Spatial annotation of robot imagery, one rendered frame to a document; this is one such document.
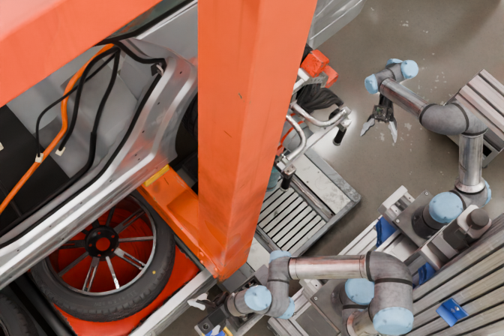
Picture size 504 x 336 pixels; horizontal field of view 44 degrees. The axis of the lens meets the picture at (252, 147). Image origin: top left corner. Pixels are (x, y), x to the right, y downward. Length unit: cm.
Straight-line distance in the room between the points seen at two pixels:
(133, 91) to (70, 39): 184
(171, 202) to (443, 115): 121
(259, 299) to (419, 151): 206
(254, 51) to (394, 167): 270
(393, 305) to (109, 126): 132
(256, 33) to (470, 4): 358
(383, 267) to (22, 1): 149
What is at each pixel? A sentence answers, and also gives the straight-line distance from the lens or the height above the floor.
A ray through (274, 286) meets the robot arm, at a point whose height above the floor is 124.
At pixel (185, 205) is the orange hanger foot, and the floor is 74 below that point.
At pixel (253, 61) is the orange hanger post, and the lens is 115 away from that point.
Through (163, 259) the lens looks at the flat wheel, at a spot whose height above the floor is 50.
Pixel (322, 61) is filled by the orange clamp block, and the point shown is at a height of 116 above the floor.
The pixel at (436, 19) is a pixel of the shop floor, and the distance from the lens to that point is 441.
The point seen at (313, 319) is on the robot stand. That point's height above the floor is 21.
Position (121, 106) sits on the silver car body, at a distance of 261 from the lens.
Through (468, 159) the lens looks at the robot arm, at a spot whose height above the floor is 119.
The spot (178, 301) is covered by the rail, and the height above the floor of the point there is 39.
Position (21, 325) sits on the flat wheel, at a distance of 293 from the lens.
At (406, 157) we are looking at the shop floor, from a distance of 381.
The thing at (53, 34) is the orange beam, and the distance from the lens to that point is 76.
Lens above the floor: 330
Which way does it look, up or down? 65 degrees down
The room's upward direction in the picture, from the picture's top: 10 degrees clockwise
